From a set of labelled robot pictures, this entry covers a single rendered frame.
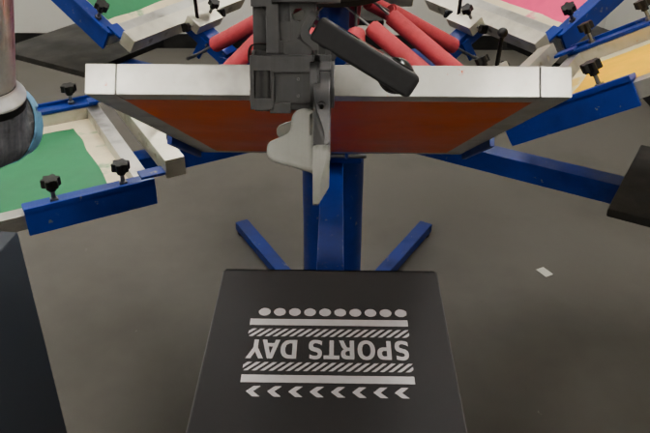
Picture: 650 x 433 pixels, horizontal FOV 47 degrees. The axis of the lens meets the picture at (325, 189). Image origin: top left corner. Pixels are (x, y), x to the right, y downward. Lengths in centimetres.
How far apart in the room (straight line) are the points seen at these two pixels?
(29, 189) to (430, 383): 113
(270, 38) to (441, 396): 76
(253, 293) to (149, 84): 69
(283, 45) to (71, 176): 133
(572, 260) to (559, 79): 251
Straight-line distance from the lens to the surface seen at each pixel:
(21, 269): 135
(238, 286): 153
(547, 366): 284
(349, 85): 89
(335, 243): 170
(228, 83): 90
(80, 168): 204
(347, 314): 145
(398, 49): 206
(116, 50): 290
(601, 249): 352
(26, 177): 204
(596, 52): 224
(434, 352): 138
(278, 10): 73
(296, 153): 69
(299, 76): 72
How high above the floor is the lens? 187
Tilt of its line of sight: 30 degrees down
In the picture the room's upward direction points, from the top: straight up
